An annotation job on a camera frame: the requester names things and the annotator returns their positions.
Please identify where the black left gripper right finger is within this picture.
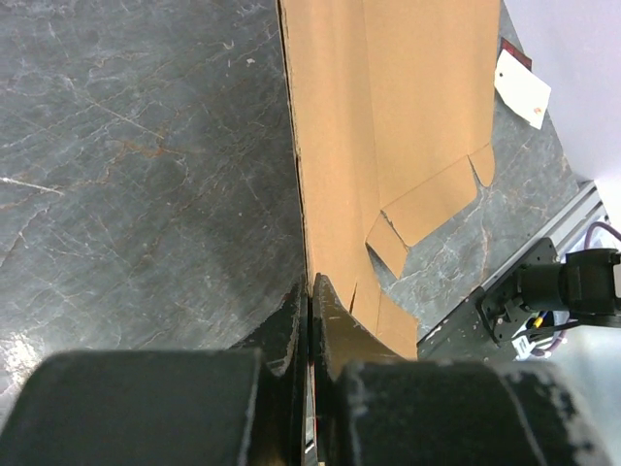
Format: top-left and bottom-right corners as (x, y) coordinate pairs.
(311, 274), (610, 465)

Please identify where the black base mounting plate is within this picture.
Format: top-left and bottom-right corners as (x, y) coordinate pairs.
(417, 287), (497, 361)

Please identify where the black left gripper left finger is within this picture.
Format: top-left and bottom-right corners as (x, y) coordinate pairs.
(9, 286), (307, 465)

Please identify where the brown cardboard box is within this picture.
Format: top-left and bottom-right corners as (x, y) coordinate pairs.
(278, 1), (501, 359)

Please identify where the dark red small packet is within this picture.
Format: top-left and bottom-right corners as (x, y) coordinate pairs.
(501, 37), (533, 71)

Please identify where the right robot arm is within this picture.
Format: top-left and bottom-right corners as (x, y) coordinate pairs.
(475, 238), (620, 345)

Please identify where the white paper tag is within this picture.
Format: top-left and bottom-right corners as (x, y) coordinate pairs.
(494, 50), (551, 130)

